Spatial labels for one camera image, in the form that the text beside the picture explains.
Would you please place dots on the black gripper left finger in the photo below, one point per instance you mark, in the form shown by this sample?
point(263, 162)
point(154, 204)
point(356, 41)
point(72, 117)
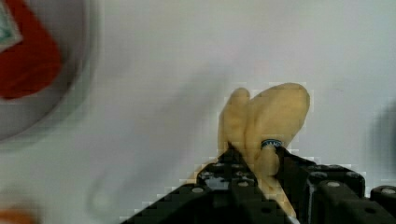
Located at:
point(225, 192)

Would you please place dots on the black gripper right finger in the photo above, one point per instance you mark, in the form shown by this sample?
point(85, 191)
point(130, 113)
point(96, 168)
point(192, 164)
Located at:
point(328, 194)

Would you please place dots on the peeled yellow banana toy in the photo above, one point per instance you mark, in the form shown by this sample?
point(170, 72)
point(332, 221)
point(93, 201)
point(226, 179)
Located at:
point(251, 125)

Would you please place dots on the blue bowl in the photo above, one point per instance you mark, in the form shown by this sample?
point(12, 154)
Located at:
point(383, 139)

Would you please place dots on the orange slice toy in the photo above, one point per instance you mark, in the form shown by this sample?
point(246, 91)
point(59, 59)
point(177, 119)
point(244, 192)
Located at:
point(12, 216)

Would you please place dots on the grey round plate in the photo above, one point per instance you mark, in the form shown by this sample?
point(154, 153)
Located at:
point(71, 24)

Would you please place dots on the red ketchup bottle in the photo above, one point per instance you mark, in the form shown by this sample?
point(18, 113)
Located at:
point(33, 64)

